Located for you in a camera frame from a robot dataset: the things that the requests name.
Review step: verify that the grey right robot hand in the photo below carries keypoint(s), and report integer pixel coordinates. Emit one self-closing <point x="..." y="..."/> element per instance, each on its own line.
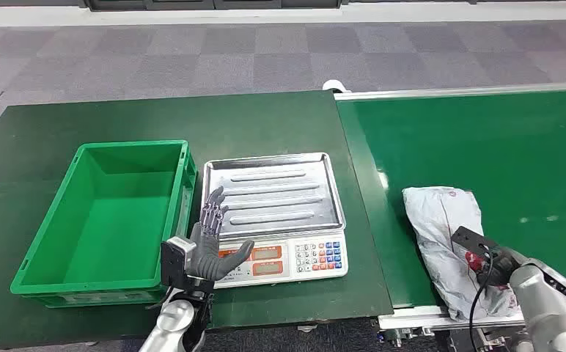
<point x="499" y="269"/>

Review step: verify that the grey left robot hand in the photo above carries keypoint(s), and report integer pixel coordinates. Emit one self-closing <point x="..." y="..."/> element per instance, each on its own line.
<point x="205" y="255"/>

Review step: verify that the grey package with red print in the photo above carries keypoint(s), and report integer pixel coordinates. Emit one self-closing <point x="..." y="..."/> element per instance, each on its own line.
<point x="438" y="228"/>

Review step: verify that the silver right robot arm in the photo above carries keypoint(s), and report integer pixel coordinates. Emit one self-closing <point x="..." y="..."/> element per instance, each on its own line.
<point x="550" y="311"/>

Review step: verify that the green conveyor belt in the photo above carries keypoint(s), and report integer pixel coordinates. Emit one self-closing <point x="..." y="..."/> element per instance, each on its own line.
<point x="482" y="146"/>

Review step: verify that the white scale with steel tray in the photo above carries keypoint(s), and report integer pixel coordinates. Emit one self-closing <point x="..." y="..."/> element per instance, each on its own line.
<point x="273" y="194"/>

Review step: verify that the green plastic crate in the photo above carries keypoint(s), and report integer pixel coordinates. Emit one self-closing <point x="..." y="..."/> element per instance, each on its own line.
<point x="108" y="228"/>

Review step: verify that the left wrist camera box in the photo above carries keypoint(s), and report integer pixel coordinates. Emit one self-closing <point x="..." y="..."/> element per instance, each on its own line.
<point x="173" y="265"/>

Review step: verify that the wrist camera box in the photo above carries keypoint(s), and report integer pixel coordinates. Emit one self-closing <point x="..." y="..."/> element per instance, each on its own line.
<point x="173" y="265"/>
<point x="470" y="239"/>

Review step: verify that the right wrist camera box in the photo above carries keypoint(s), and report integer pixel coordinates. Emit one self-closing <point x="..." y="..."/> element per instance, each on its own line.
<point x="470" y="239"/>

